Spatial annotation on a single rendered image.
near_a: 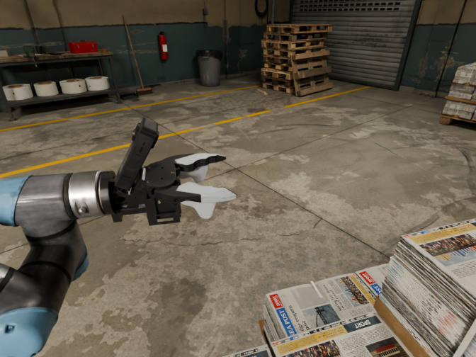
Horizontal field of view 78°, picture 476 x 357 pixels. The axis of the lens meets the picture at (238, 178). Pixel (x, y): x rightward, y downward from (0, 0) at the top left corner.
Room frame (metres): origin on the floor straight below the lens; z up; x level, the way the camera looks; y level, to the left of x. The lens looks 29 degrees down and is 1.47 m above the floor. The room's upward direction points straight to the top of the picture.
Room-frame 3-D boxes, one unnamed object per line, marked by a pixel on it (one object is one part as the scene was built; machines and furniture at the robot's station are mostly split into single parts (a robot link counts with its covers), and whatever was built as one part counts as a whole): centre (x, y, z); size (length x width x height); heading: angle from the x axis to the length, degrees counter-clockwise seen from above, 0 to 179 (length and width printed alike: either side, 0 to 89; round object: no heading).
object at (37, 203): (0.39, 0.31, 1.21); 0.11 x 0.08 x 0.09; 101
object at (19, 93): (5.33, 3.12, 0.55); 1.80 x 0.70 x 1.09; 128
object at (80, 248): (0.37, 0.31, 1.12); 0.11 x 0.08 x 0.11; 11
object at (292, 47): (7.07, -1.27, 0.65); 1.33 x 0.94 x 1.30; 132
